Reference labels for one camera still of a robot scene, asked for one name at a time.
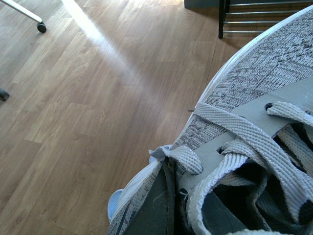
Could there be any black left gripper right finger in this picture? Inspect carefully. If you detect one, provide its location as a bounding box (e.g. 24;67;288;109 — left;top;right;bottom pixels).
179;188;247;235

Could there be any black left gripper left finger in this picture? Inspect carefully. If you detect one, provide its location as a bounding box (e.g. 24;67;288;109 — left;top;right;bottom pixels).
126;157;176;235

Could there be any grey knit sneaker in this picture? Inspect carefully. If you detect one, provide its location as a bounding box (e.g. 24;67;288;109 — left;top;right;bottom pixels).
108;6;313;235

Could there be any black metal shoe rack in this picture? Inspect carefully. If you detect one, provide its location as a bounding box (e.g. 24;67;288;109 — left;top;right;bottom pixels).
218;0;313;39

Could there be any black caster wheel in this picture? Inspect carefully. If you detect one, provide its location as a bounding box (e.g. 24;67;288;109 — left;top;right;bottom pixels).
0;88;10;101

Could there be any white wheeled table leg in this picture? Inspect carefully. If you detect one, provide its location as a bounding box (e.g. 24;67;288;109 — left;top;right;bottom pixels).
0;0;47;33

